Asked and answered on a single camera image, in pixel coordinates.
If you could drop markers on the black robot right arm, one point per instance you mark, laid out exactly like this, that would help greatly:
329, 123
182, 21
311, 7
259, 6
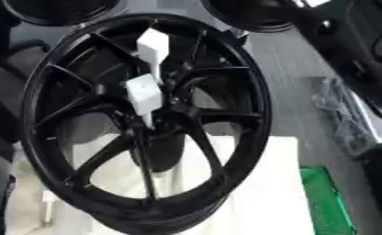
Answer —
355, 46

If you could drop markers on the black spoked wheel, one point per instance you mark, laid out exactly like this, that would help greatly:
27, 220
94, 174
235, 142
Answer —
237, 91

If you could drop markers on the white foam wheel stand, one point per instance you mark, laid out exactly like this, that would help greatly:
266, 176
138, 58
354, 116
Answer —
274, 195

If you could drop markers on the black round wheel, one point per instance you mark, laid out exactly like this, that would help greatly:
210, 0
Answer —
60, 12
253, 15

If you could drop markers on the clear plastic bag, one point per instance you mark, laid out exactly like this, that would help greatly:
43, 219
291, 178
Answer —
345, 119

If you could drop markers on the green mat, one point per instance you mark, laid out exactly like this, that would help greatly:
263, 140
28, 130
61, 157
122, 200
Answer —
324, 202

